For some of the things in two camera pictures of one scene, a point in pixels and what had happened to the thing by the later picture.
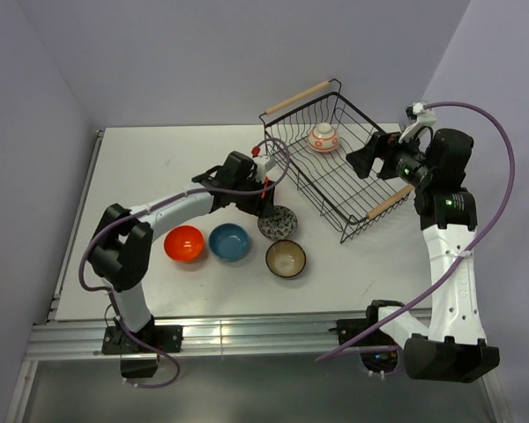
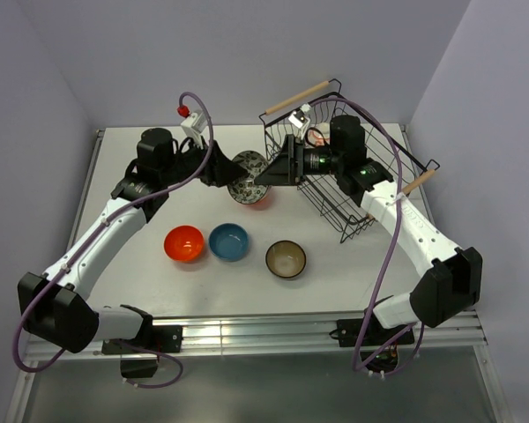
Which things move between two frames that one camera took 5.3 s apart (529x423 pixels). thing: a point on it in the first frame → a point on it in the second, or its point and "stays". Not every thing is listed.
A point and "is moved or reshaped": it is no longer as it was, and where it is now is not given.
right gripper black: (382, 144) → (288, 166)
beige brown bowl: (286, 258) stays
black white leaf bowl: (279, 224) is moved or reshaped
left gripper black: (260, 206) → (219, 170)
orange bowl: (183, 243) stays
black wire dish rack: (310, 137) stays
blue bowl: (229, 241) stays
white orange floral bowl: (323, 138) stays
